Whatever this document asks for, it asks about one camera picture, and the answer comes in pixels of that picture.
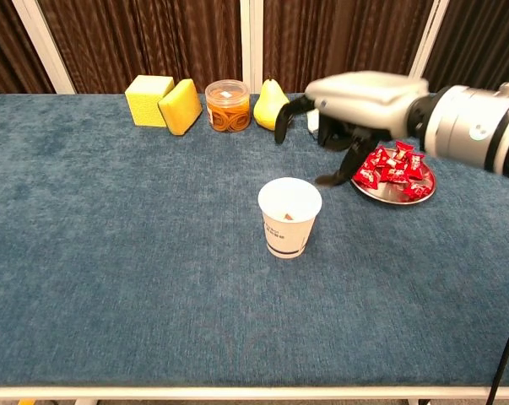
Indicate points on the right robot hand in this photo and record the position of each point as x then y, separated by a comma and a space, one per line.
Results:
364, 101

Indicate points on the round metal plate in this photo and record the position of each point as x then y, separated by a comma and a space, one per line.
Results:
389, 196

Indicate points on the white paper cup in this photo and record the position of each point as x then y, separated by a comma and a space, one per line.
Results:
288, 240

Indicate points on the small white bottle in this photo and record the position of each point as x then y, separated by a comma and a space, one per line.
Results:
312, 121

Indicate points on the brown fabric partition panel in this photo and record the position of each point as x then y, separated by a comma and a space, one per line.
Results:
342, 38
482, 42
131, 42
1, 50

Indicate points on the yellow pear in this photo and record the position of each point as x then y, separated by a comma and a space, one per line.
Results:
266, 109

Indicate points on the clear jar orange contents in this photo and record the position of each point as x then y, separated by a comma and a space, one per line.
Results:
228, 114

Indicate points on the yellow rounded sponge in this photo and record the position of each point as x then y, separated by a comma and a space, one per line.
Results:
180, 107

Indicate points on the yellow sponge cube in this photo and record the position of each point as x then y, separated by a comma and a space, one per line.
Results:
146, 101

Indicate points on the blue table cloth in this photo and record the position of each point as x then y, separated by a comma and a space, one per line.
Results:
110, 274

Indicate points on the white table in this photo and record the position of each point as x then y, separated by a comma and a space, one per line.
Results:
237, 393

